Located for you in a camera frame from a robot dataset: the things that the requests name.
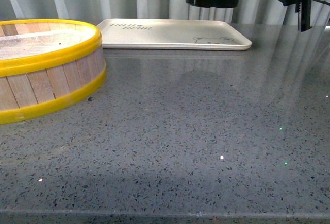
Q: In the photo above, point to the grey pleated curtain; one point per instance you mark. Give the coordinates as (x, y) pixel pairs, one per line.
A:
(270, 12)

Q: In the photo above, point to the white steamer liner cloth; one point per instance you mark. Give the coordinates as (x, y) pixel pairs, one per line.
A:
(31, 44)

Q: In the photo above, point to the yellow rimmed bamboo steamer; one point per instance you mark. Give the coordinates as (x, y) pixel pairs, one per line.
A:
(38, 85)

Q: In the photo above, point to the white rectangular serving tray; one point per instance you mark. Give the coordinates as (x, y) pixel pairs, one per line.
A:
(171, 34)

